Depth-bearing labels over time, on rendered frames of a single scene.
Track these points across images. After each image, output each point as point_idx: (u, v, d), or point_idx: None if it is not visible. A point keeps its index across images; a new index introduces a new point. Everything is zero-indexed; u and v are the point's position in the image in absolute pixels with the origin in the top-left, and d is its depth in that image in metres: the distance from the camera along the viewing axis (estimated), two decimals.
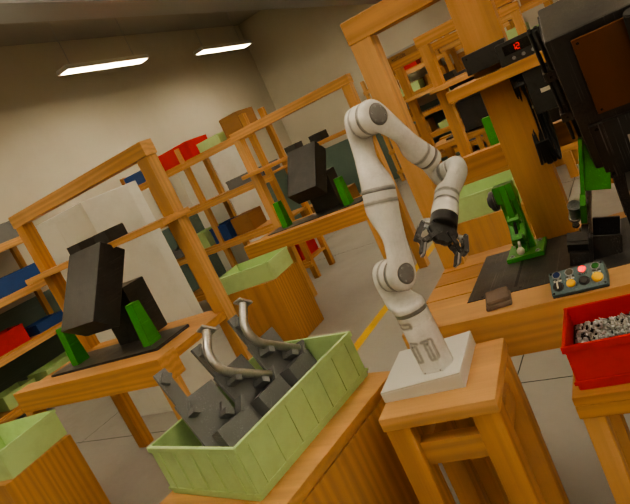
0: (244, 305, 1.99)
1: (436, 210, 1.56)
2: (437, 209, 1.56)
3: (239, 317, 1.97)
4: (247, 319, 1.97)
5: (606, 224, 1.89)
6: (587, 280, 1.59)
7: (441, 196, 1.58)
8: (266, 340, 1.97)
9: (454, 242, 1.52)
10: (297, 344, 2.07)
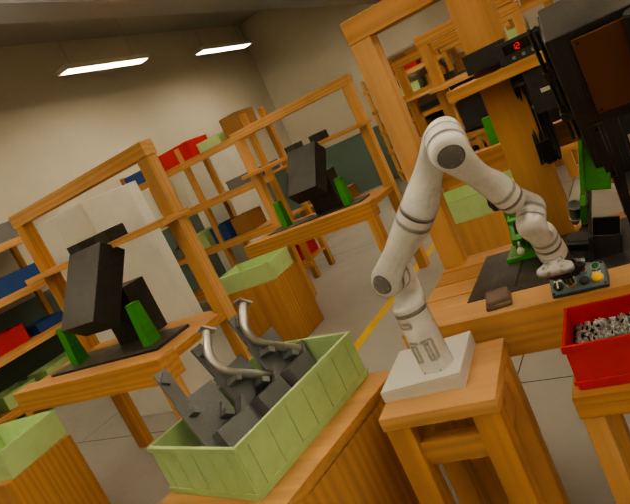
0: (244, 305, 1.99)
1: None
2: None
3: (239, 317, 1.97)
4: (247, 319, 1.97)
5: (606, 224, 1.89)
6: (587, 280, 1.59)
7: None
8: (266, 340, 1.97)
9: None
10: (297, 344, 2.07)
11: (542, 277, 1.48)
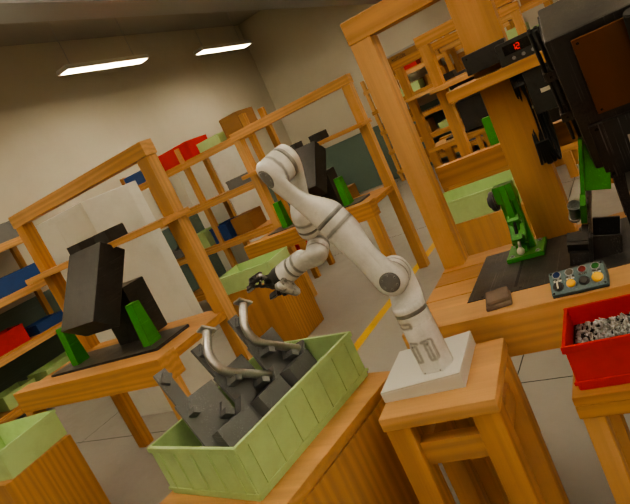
0: (244, 305, 1.99)
1: None
2: None
3: (239, 317, 1.97)
4: (247, 319, 1.97)
5: (606, 224, 1.89)
6: (587, 280, 1.59)
7: None
8: (266, 340, 1.97)
9: (261, 279, 1.90)
10: (297, 344, 2.07)
11: (279, 289, 1.79)
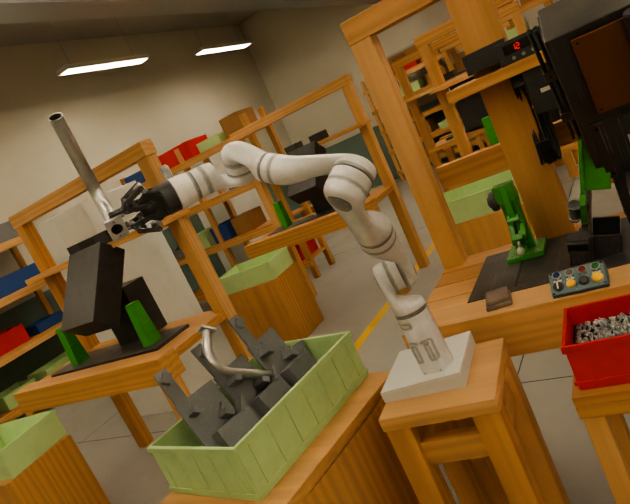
0: None
1: (172, 188, 1.30)
2: (174, 188, 1.30)
3: None
4: (111, 208, 1.32)
5: (606, 224, 1.89)
6: (587, 280, 1.59)
7: (193, 182, 1.31)
8: (91, 171, 1.32)
9: (143, 219, 1.30)
10: (60, 120, 1.21)
11: None
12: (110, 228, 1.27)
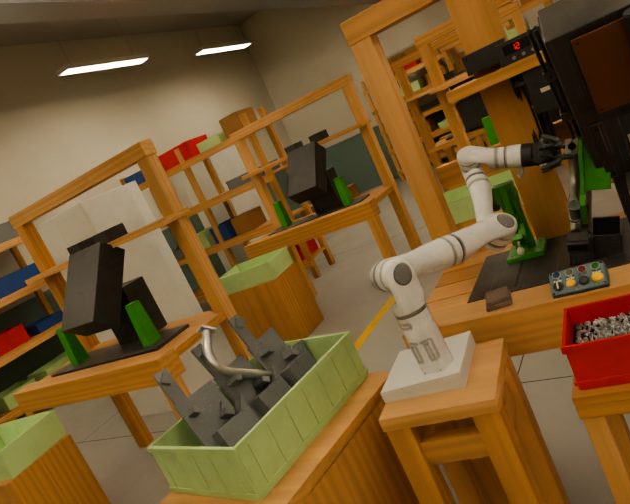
0: (567, 149, 1.81)
1: (521, 160, 1.84)
2: (520, 159, 1.84)
3: None
4: (569, 161, 1.85)
5: (606, 224, 1.89)
6: (587, 280, 1.59)
7: (505, 159, 1.86)
8: (570, 190, 1.87)
9: (551, 146, 1.82)
10: (573, 228, 1.80)
11: None
12: (576, 147, 1.78)
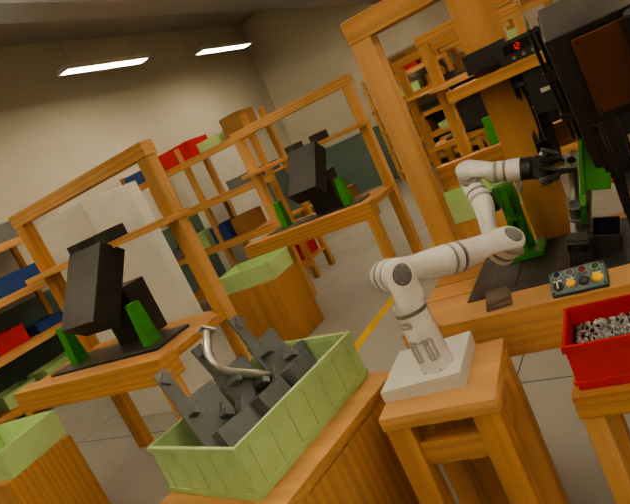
0: None
1: (520, 174, 1.83)
2: (519, 173, 1.83)
3: None
4: (568, 174, 1.84)
5: (606, 224, 1.89)
6: (587, 280, 1.59)
7: (504, 173, 1.85)
8: None
9: (550, 159, 1.81)
10: None
11: None
12: (575, 161, 1.77)
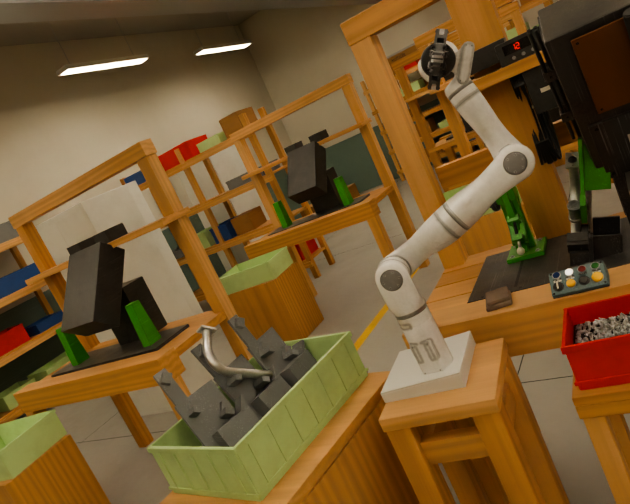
0: None
1: None
2: None
3: None
4: (569, 174, 1.84)
5: (606, 224, 1.89)
6: (587, 280, 1.59)
7: None
8: None
9: (429, 56, 1.20)
10: None
11: (474, 47, 1.27)
12: (576, 161, 1.77)
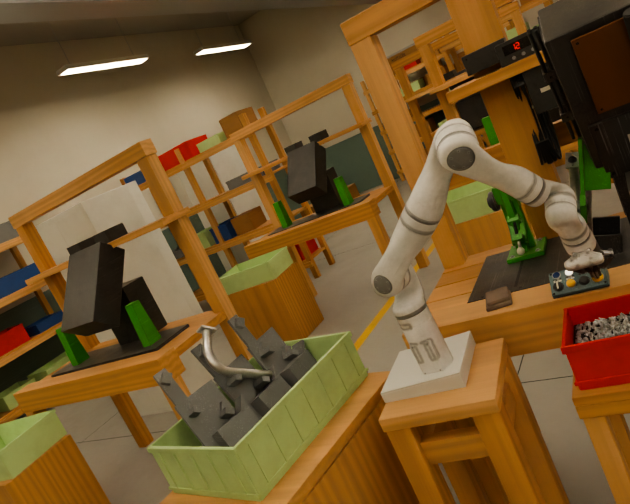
0: None
1: None
2: None
3: None
4: (569, 174, 1.84)
5: (606, 224, 1.89)
6: (587, 280, 1.59)
7: None
8: None
9: None
10: None
11: (570, 269, 1.44)
12: (576, 161, 1.77)
